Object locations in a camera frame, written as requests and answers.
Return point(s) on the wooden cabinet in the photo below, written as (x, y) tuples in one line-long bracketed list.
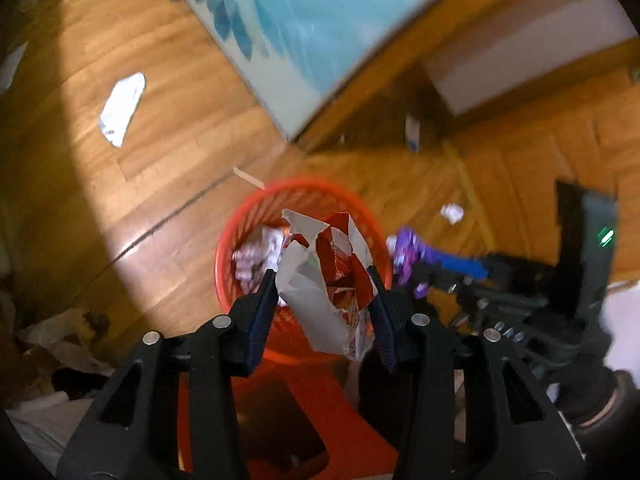
[(540, 160)]

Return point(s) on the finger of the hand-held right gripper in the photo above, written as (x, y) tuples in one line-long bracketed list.
[(462, 267), (500, 315)]

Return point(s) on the blue patterned rug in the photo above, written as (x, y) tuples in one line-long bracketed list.
[(310, 20)]

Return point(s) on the white card with blue edge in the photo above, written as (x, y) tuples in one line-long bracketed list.
[(412, 132)]

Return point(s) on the crumpled white paper wad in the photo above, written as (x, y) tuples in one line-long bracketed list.
[(257, 260)]

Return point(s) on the purple wrapper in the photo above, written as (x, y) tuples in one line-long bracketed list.
[(407, 255)]

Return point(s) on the red plastic slotted basket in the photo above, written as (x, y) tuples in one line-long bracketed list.
[(235, 220)]

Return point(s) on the crumpled white paper ball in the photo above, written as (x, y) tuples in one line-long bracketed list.
[(452, 213)]

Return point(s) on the red and white paper bag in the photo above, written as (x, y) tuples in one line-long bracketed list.
[(310, 290)]

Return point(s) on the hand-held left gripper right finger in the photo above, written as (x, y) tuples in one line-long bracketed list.
[(384, 322)]

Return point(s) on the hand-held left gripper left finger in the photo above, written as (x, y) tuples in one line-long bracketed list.
[(262, 310)]

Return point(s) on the person's beige trouser leg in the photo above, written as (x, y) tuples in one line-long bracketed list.
[(45, 435)]

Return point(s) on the thin wooden stick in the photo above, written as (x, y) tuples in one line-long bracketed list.
[(248, 178)]

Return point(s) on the white cloth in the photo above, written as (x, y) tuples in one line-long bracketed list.
[(625, 330)]

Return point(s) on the silver foil wrapper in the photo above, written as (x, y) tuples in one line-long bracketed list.
[(122, 110)]

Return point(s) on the white paper sheet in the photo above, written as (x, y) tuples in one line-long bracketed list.
[(11, 67)]

